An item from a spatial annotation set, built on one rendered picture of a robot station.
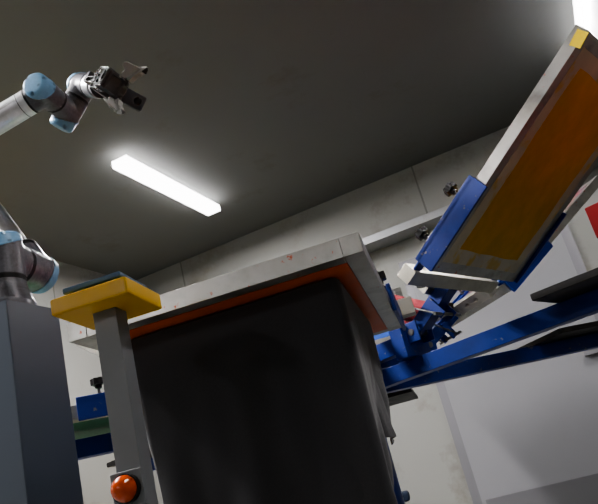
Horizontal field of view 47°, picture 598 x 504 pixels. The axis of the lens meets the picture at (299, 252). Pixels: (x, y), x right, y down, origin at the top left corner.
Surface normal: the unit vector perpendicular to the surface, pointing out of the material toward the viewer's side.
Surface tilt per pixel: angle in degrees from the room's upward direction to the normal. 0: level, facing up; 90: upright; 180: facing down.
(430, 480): 90
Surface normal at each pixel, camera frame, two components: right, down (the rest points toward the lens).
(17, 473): -0.40, -0.22
